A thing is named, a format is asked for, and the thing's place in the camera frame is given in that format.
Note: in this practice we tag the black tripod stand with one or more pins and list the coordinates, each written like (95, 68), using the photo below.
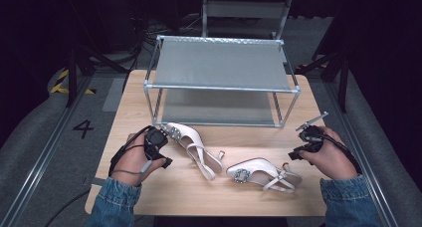
(72, 74)
(343, 84)

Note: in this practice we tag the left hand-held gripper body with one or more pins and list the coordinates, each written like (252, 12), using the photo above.
(155, 140)

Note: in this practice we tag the person's right hand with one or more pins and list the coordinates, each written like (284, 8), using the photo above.
(331, 160)

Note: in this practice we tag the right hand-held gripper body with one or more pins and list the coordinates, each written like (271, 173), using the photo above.
(310, 137)

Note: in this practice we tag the grey metal shoe rack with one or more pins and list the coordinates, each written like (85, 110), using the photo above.
(219, 64)

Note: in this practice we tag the white slingback heeled shoe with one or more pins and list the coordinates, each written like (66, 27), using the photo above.
(258, 169)
(189, 134)

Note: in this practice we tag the person's left hand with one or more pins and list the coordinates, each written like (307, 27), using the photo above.
(132, 162)

